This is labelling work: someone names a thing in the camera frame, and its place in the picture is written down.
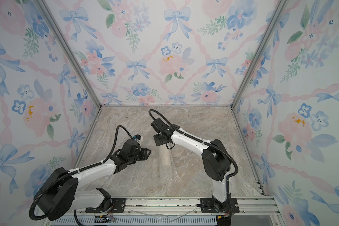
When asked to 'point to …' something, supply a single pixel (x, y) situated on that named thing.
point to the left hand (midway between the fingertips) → (151, 151)
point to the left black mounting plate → (118, 206)
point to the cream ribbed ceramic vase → (165, 163)
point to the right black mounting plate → (207, 206)
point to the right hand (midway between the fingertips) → (160, 139)
